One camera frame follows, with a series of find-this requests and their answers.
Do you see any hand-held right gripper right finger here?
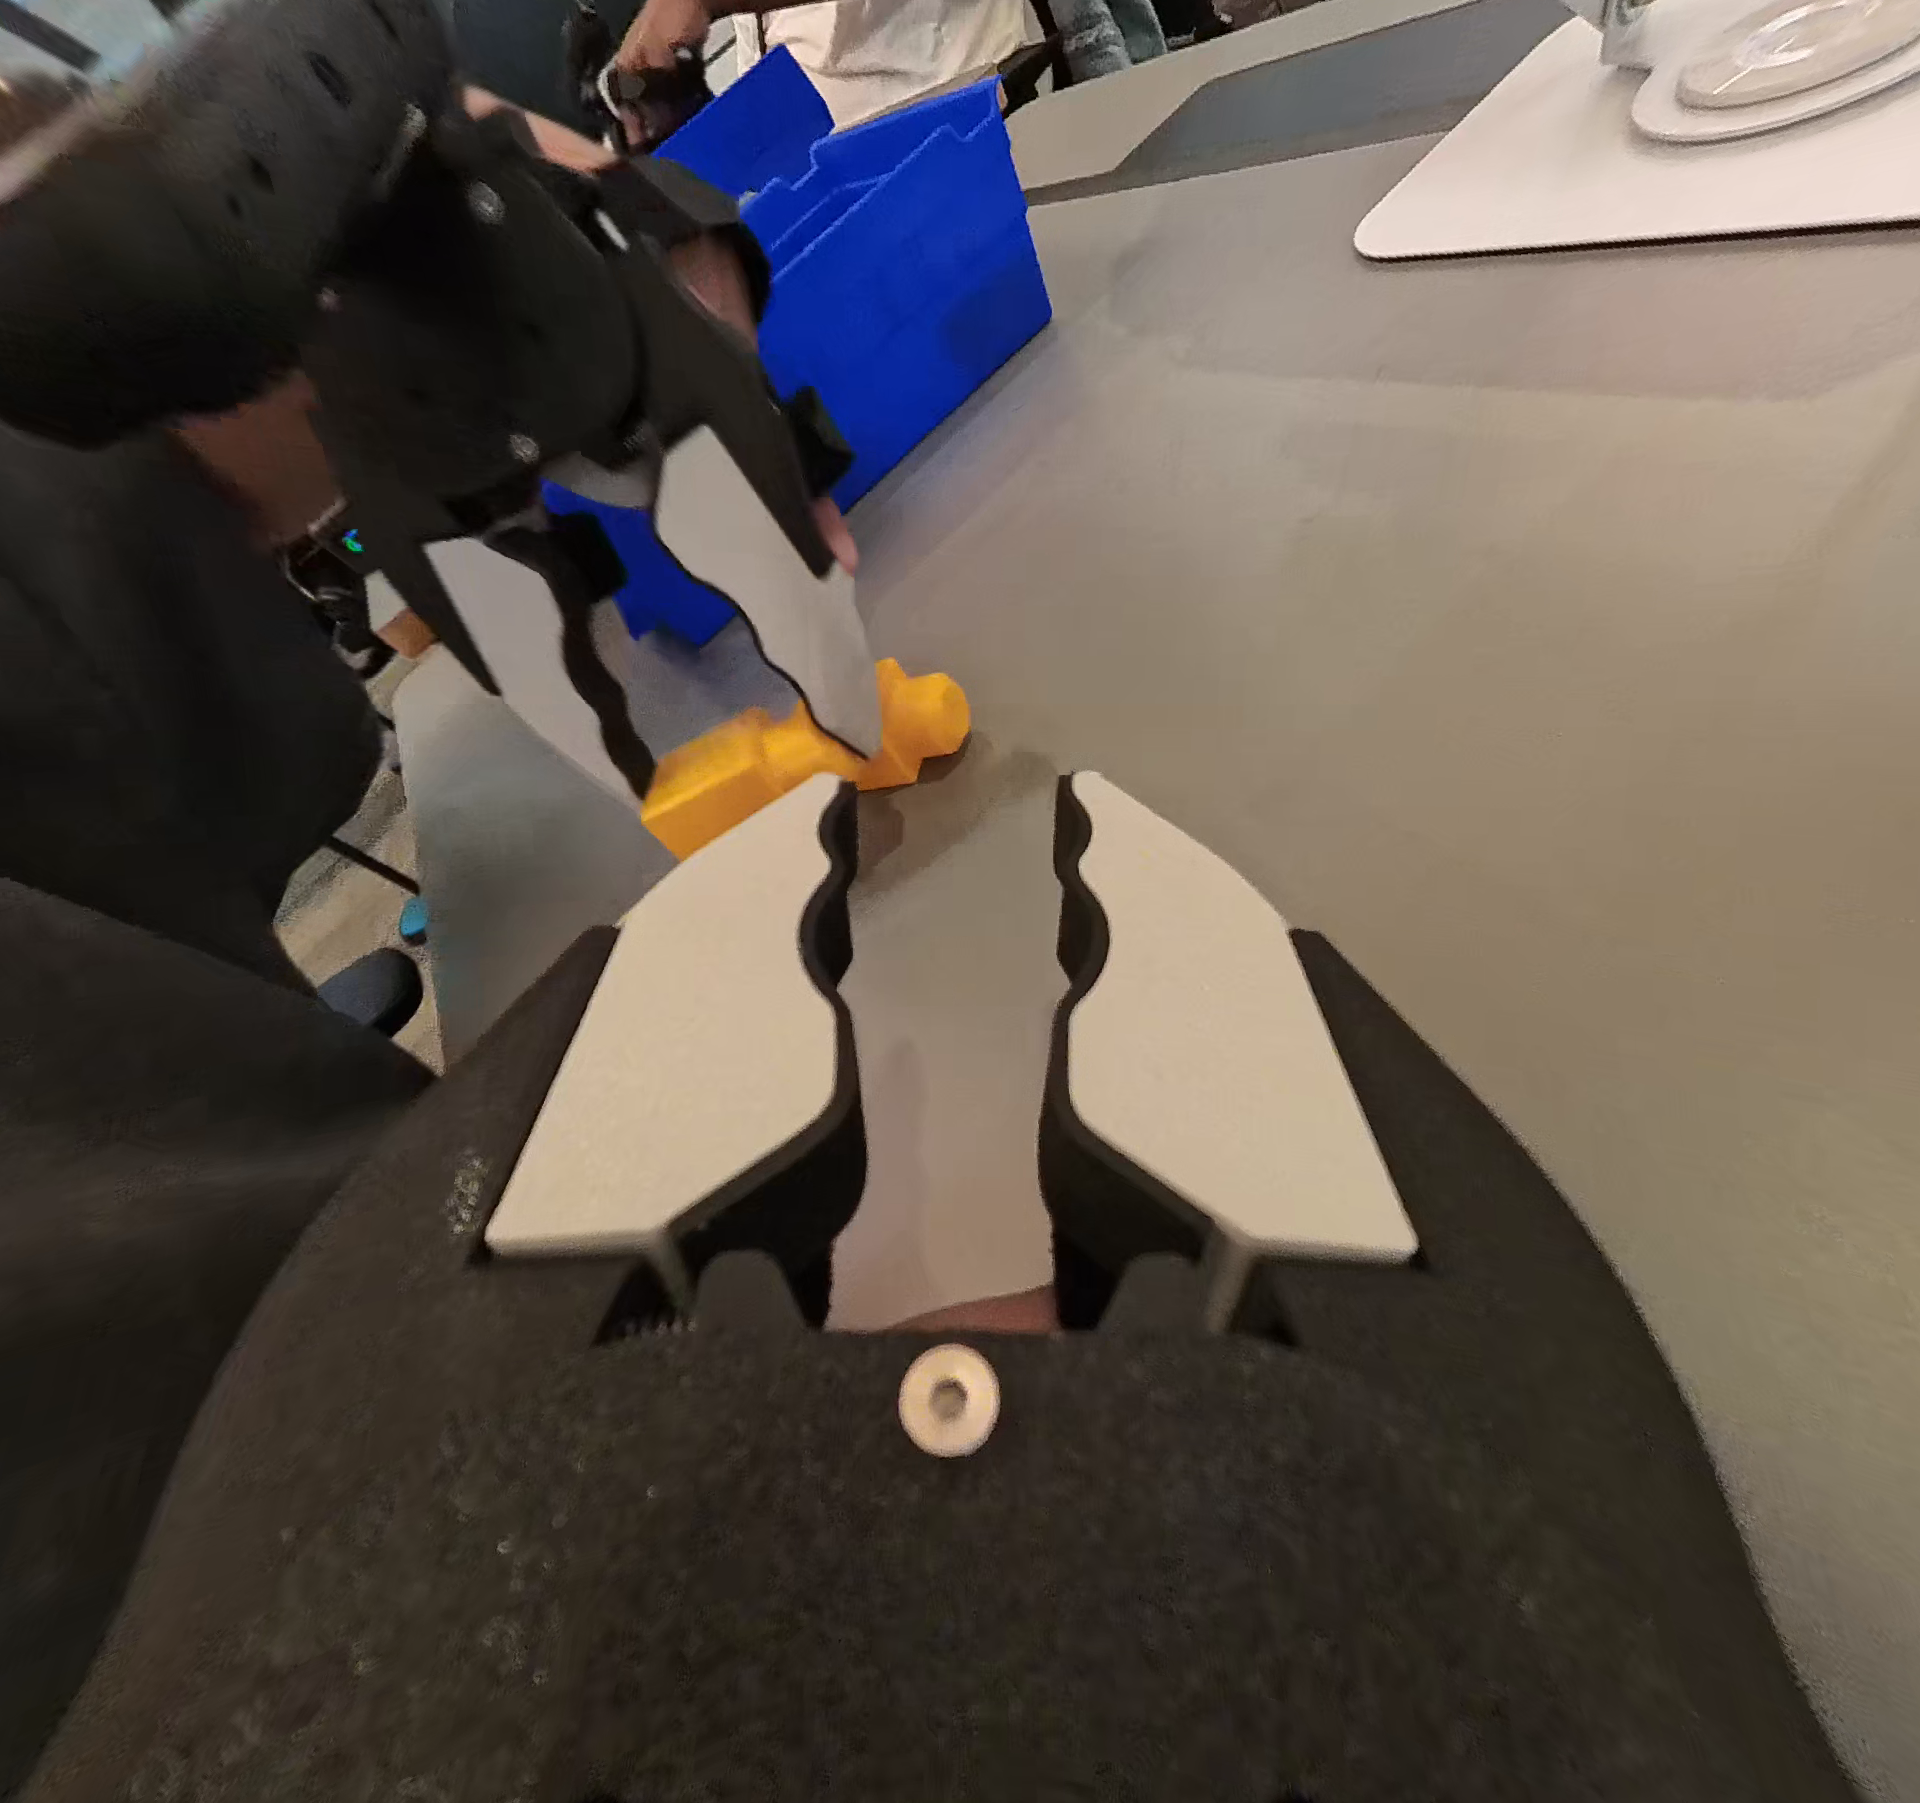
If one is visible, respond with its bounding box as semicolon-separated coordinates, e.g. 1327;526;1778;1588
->
1040;769;1423;1337

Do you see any round pale disc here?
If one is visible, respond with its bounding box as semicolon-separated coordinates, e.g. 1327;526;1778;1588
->
1673;0;1920;113

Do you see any black chair armrest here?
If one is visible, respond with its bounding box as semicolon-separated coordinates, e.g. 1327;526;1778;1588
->
316;948;426;1041

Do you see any person's left hand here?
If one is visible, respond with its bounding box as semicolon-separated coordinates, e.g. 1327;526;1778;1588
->
667;234;860;580

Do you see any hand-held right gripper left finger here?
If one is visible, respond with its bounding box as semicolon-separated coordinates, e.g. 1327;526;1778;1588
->
483;769;872;1316

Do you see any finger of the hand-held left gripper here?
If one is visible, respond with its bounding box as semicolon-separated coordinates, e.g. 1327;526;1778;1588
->
423;528;656;804
652;424;890;763

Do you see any grey desk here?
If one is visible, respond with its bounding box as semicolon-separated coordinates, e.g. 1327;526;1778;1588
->
391;0;1920;1803

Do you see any yellow toy block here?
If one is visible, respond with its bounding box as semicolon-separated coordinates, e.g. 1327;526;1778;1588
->
643;713;846;860
848;654;974;795

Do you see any white flat base plate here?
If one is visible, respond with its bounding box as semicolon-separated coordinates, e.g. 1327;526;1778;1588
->
1355;0;1920;264

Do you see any person's left forearm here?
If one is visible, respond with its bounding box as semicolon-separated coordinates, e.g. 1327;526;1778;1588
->
165;369;361;544

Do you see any person's dark sweatshirt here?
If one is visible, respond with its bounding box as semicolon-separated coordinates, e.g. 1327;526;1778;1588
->
0;424;437;1803

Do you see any office chair base with casters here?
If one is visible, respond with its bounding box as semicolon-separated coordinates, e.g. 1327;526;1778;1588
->
322;828;437;948

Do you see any blue plastic bin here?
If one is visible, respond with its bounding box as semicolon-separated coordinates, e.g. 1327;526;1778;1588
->
648;40;839;208
540;78;1055;651

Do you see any black device green display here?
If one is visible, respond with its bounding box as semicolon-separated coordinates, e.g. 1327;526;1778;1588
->
277;501;395;636

